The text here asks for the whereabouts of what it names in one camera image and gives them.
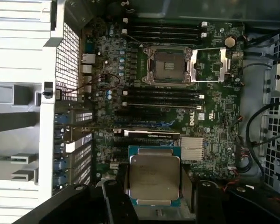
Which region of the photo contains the thin red black fan wire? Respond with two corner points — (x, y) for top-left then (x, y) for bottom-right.
(60, 73), (121, 94)

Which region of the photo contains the silver topped CPU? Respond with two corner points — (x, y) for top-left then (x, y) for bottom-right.
(127, 145), (182, 208)

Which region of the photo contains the grey parts rack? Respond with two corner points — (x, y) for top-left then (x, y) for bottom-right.
(0, 81), (42, 188)

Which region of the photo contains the red wire bundle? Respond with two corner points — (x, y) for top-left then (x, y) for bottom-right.
(220, 167), (280, 203)

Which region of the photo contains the CPU socket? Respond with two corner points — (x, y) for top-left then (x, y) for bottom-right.
(142, 45), (193, 87)

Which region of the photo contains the thick black cable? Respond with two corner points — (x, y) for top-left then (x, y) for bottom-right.
(244, 99), (280, 182)

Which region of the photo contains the silver Ethernet port block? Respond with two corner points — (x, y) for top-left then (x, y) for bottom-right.
(81, 53), (96, 65)

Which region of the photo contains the black open PC case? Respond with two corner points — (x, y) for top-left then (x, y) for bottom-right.
(36, 0), (280, 224)

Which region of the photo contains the green Dell motherboard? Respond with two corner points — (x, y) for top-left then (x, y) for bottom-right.
(80, 18), (246, 189)

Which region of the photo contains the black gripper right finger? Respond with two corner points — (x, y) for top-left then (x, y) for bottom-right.
(181, 163), (280, 224)

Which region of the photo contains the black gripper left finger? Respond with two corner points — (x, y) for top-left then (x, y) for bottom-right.
(14, 163), (140, 224)

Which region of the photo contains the silver finned chipset heatsink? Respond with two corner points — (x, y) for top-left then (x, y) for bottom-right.
(180, 136), (205, 162)

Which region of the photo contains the round silver coin battery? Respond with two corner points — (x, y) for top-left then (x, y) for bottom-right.
(224, 35), (237, 49)

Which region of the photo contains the thin wire locking lever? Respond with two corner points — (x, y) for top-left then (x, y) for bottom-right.
(126, 34), (147, 48)
(225, 55), (232, 79)

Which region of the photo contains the blue tabbed expansion slot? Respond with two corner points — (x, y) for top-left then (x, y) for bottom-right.
(113, 120), (177, 128)

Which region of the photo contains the metal socket cover frame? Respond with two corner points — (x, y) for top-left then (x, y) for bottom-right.
(190, 47), (227, 83)

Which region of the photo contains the black RAM slot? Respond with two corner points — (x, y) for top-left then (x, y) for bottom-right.
(122, 93), (205, 99)
(122, 25), (208, 32)
(122, 31), (208, 38)
(122, 98), (205, 105)
(122, 104), (203, 110)
(122, 89), (205, 94)
(127, 37), (201, 44)
(122, 19), (208, 26)

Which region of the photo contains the black Nvidia graphics card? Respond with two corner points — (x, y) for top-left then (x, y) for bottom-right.
(112, 127), (182, 141)

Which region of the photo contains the perforated metal drive cage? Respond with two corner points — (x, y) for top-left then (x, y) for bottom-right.
(262, 29), (280, 189)

